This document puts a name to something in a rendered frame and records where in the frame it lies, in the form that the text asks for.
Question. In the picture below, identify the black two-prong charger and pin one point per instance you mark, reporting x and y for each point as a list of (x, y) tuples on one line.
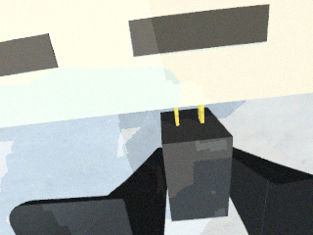
[(197, 153)]

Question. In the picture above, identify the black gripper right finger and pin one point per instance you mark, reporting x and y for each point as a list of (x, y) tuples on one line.
[(271, 199)]

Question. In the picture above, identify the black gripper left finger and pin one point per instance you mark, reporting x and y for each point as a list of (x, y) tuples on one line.
[(136, 207)]

